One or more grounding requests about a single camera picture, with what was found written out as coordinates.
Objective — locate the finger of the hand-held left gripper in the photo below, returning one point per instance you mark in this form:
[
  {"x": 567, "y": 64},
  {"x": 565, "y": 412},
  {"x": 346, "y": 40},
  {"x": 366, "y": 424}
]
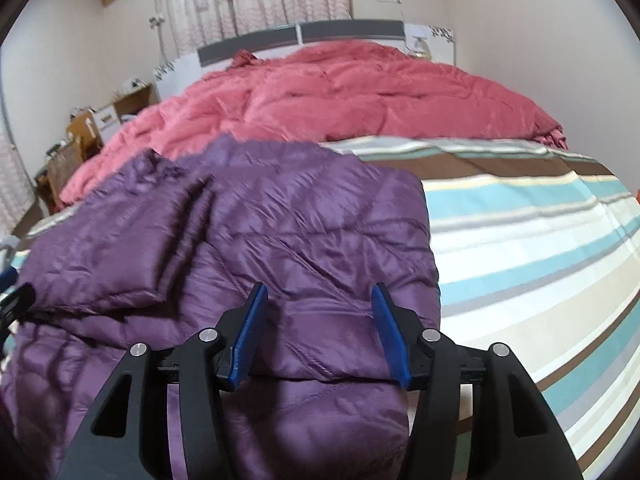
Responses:
[{"x": 17, "y": 297}]

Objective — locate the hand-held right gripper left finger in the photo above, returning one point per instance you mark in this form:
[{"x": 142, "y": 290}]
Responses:
[{"x": 247, "y": 340}]

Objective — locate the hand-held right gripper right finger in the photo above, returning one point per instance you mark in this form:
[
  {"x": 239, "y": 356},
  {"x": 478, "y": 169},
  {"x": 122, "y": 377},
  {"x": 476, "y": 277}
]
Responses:
[{"x": 390, "y": 340}]

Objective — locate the purple down jacket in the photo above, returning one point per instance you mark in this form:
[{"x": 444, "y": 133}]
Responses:
[{"x": 280, "y": 230}]

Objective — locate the wooden chair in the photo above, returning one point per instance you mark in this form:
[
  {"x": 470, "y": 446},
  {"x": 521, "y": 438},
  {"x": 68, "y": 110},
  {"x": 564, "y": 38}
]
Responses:
[{"x": 62, "y": 167}]

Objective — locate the striped bed sheet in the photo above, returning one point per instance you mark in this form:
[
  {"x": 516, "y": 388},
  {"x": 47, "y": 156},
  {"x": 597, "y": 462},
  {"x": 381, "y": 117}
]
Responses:
[{"x": 525, "y": 240}]

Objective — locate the brown cardboard box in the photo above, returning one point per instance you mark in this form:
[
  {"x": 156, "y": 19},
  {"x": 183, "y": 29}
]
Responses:
[{"x": 82, "y": 130}]

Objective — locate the white storage box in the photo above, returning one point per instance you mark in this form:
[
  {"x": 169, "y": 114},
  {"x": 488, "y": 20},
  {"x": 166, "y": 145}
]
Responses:
[{"x": 107, "y": 122}]

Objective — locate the wooden nightstand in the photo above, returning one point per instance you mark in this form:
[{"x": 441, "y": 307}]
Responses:
[{"x": 135, "y": 102}]

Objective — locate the pink comforter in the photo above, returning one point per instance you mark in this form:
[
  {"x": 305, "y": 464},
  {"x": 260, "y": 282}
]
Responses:
[{"x": 340, "y": 90}]

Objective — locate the white grey bed headboard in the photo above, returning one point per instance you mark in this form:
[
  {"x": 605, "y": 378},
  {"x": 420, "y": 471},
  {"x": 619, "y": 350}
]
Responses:
[{"x": 260, "y": 40}]

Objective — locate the white wall power socket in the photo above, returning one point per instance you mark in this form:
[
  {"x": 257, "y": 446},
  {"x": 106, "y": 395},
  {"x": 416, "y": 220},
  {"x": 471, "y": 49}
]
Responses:
[{"x": 156, "y": 21}]

